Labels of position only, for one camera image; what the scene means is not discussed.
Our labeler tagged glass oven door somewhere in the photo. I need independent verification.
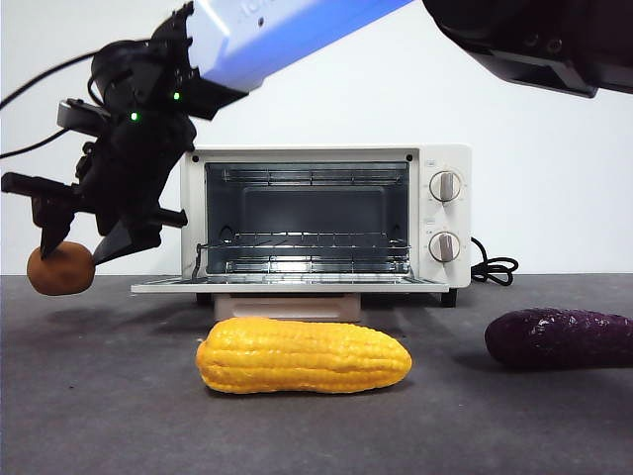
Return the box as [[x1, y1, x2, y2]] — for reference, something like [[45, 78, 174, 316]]
[[131, 275, 451, 295]]

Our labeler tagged beige oven door handle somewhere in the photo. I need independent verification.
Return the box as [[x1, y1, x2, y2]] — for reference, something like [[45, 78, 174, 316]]
[[215, 292, 363, 321]]

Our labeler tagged black oven power cable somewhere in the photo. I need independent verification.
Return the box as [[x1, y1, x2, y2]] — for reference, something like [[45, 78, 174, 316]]
[[469, 236, 519, 288]]

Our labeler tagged white toaster oven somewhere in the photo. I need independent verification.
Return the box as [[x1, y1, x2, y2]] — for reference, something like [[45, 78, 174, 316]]
[[178, 142, 472, 309]]

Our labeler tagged purple sweet potato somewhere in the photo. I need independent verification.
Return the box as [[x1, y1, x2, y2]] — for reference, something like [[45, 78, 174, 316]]
[[484, 307, 633, 371]]

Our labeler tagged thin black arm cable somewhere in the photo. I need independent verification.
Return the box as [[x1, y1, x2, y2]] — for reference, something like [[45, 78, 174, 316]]
[[0, 48, 100, 111], [0, 126, 70, 159]]

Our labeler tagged beige oven knob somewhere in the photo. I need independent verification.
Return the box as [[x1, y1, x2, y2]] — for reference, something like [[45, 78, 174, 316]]
[[428, 170, 465, 204], [427, 231, 462, 264]]

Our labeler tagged yellow corn cob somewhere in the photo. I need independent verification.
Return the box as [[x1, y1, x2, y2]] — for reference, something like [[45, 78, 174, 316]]
[[196, 316, 413, 396]]

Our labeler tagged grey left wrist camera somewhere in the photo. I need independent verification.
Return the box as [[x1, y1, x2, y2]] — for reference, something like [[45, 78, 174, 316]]
[[56, 98, 113, 136]]

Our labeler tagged brown potato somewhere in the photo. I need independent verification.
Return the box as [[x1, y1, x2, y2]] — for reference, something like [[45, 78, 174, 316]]
[[27, 240, 95, 297]]

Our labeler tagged metal wire oven rack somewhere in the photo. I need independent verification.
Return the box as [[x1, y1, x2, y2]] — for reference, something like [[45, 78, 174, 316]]
[[196, 231, 413, 273]]

